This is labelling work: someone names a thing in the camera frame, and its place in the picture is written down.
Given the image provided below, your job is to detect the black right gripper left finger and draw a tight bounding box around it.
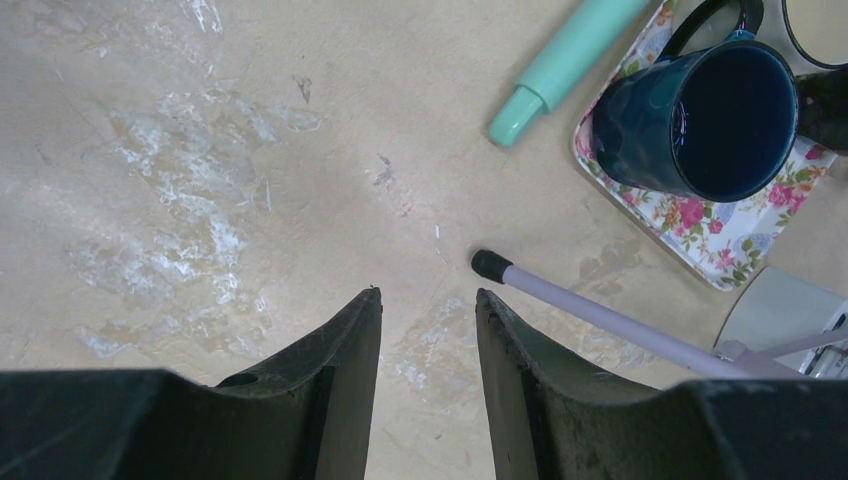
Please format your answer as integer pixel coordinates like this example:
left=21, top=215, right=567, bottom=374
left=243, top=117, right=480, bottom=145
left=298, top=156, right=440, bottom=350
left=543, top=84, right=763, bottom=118
left=1, top=287, right=383, bottom=479

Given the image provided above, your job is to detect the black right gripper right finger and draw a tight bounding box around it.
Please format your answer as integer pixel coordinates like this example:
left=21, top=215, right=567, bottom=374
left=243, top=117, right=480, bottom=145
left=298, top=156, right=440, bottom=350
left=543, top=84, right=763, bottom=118
left=476, top=289, right=847, bottom=479

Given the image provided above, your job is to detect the dark blue mug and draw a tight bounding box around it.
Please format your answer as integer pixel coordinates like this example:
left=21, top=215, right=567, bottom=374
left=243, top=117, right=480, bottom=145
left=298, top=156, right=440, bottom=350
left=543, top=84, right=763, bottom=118
left=591, top=1, right=800, bottom=203

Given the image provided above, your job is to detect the cream enamel mug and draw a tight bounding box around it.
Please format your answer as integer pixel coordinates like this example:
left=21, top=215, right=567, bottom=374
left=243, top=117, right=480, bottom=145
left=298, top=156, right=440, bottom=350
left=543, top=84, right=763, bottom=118
left=757, top=0, right=847, bottom=76

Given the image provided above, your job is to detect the black cream-lined mug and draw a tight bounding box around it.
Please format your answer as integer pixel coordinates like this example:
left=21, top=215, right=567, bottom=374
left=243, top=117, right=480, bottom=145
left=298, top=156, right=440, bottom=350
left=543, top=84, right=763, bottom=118
left=796, top=68, right=847, bottom=156

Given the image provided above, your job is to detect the lilac music stand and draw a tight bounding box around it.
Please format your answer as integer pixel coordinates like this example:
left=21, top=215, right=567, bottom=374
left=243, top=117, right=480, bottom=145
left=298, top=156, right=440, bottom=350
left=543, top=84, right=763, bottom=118
left=471, top=249, right=847, bottom=380

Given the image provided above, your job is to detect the silver metronome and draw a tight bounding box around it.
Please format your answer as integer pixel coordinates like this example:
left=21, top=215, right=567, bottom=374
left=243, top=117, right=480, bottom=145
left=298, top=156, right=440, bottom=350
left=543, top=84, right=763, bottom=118
left=714, top=267, right=847, bottom=380

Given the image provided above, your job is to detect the floral pattern tray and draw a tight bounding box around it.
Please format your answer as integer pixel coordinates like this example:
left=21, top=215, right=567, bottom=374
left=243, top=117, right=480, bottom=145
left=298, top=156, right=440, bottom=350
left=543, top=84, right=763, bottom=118
left=573, top=1, right=836, bottom=290

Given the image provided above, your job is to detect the teal toy microphone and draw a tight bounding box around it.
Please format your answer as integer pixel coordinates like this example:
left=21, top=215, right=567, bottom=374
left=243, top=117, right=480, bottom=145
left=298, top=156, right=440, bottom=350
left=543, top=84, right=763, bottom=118
left=488, top=0, right=648, bottom=147

